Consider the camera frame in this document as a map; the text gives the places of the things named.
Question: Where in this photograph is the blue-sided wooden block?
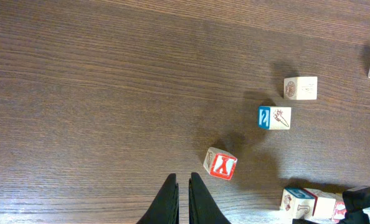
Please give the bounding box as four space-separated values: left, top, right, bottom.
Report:
283 77 318 100

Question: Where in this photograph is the red y block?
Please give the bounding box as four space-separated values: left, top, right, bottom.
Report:
331 193 347 223
203 147 237 180

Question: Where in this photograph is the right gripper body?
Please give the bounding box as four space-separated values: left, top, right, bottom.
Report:
292 185 370 224

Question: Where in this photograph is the wooden block green side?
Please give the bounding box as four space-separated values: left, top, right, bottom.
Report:
305 188 336 219

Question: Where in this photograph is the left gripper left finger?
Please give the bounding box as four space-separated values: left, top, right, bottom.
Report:
137 174 179 224

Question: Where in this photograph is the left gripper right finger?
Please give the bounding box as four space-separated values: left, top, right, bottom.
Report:
189 172 230 224

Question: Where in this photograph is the wooden block yellow side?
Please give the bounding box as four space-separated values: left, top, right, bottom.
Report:
280 188 315 219

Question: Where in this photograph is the wooden block ice cream picture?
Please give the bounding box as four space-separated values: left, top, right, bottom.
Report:
258 106 292 130

